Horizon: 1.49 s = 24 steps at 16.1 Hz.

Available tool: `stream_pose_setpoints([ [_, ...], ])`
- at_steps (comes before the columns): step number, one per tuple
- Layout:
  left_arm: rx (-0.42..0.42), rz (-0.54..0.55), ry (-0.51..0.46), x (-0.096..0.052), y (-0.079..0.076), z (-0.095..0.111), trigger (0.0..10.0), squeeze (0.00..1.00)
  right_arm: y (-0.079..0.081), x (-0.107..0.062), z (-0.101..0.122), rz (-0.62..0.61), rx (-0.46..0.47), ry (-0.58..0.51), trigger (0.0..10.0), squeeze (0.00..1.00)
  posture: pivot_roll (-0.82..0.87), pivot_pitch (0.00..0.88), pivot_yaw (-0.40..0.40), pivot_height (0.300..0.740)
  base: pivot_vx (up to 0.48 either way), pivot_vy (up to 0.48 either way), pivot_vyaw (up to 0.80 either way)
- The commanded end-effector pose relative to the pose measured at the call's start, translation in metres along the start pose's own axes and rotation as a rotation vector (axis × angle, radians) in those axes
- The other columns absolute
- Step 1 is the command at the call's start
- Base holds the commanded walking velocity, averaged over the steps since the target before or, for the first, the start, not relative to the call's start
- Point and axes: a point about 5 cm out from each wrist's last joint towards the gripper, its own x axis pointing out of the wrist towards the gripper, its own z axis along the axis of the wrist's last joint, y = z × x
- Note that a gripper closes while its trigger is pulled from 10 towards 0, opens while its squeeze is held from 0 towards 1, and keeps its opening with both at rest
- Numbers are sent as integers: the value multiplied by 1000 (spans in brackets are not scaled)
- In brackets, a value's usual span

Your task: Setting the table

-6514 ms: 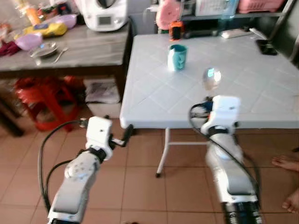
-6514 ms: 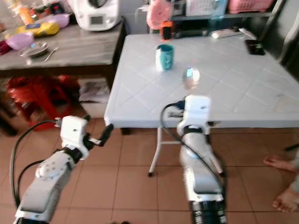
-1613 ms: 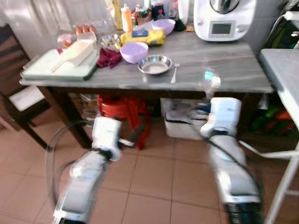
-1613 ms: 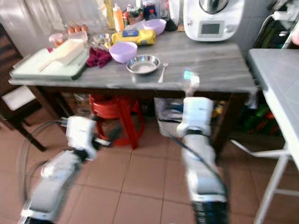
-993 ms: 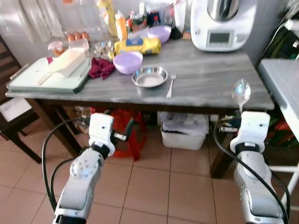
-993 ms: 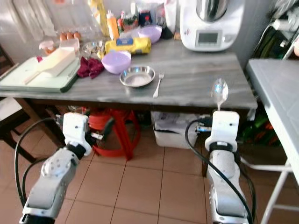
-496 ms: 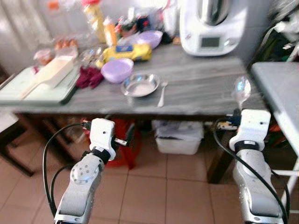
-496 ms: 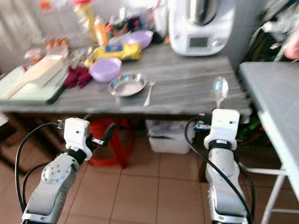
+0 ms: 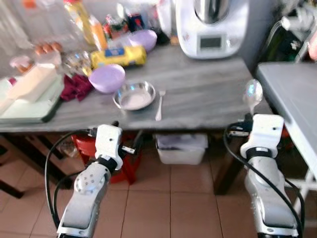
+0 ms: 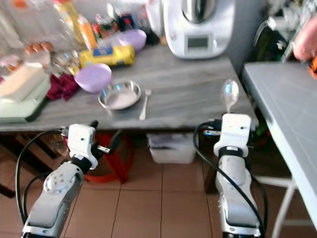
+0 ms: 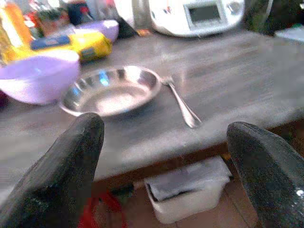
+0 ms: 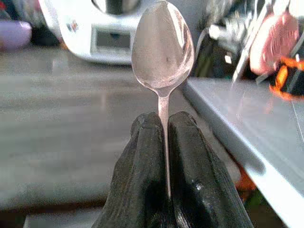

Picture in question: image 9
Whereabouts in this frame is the silver spoon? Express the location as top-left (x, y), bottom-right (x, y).
top-left (242, 79), bottom-right (264, 117)

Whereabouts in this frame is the stainless steel plate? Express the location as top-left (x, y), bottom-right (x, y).
top-left (113, 81), bottom-right (157, 111)

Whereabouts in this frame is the silver fork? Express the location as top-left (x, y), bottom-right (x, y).
top-left (155, 89), bottom-right (167, 122)

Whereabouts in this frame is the red plastic stool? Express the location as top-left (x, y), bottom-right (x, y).
top-left (73, 132), bottom-right (145, 184)

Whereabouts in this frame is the dark wooden table leg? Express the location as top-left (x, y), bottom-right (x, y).
top-left (212, 130), bottom-right (249, 195)

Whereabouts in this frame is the white plastic bin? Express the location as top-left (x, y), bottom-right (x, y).
top-left (156, 132), bottom-right (209, 166)

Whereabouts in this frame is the lilac plastic bowl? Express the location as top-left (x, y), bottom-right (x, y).
top-left (126, 29), bottom-right (159, 53)
top-left (89, 64), bottom-right (126, 95)

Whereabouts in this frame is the maroon cloth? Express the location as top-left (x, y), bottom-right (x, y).
top-left (60, 74), bottom-right (94, 103)

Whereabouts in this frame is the yellow kitchen towel pack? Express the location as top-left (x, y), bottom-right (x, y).
top-left (90, 45), bottom-right (148, 69)

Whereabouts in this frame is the small steel bowl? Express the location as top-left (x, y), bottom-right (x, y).
top-left (64, 51), bottom-right (93, 75)

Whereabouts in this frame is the white food processor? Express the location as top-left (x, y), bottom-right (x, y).
top-left (175, 0), bottom-right (250, 60)

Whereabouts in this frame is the pale green tray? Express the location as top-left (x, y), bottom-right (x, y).
top-left (0, 74), bottom-right (65, 124)

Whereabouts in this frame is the orange squeeze bottle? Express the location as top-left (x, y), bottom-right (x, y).
top-left (91, 20), bottom-right (107, 51)

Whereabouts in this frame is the clear plastic food container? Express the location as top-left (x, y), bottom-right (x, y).
top-left (33, 50), bottom-right (63, 68)

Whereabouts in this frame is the green food packet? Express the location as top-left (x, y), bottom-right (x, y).
top-left (105, 14), bottom-right (125, 38)

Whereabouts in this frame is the yellow snack bag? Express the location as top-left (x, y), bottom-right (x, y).
top-left (64, 0), bottom-right (95, 46)

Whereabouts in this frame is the small jar pink lid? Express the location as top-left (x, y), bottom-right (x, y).
top-left (9, 55), bottom-right (33, 74)

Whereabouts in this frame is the clear measuring jug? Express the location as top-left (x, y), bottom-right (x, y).
top-left (156, 0), bottom-right (174, 36)

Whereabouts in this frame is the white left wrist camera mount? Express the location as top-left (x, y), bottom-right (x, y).
top-left (95, 124), bottom-right (123, 171)

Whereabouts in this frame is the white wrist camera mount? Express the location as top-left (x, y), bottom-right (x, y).
top-left (95, 124), bottom-right (123, 171)
top-left (240, 114), bottom-right (285, 159)

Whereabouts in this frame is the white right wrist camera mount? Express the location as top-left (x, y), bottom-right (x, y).
top-left (240, 114), bottom-right (285, 159)

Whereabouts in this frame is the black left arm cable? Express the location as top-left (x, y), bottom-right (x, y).
top-left (44, 129), bottom-right (98, 225)

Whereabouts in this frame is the white table frame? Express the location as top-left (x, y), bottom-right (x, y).
top-left (286, 168), bottom-right (317, 235)

